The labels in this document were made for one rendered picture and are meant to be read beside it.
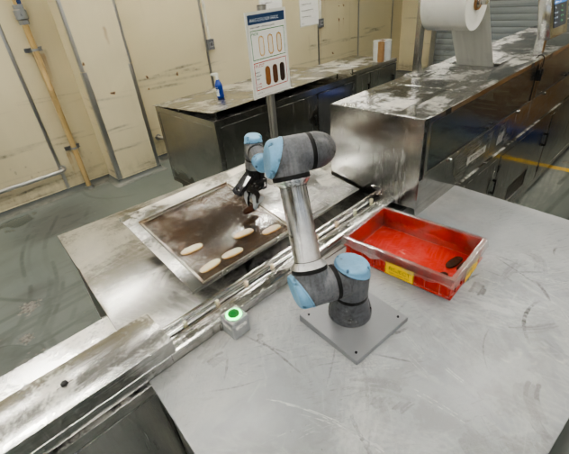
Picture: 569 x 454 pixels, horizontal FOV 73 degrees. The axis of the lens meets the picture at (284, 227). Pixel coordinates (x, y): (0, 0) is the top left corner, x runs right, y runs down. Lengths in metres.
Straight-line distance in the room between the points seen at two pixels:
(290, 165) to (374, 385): 0.69
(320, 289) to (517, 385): 0.62
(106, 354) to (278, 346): 0.54
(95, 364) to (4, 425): 0.25
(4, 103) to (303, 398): 4.20
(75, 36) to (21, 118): 1.00
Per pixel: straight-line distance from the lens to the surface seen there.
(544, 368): 1.42
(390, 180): 1.97
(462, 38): 2.81
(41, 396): 1.36
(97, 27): 4.69
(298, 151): 1.13
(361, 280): 1.23
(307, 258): 1.17
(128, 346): 1.35
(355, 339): 1.32
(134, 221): 1.88
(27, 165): 4.92
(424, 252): 1.73
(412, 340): 1.37
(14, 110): 4.81
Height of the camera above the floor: 1.84
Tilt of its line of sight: 32 degrees down
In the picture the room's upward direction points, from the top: 6 degrees counter-clockwise
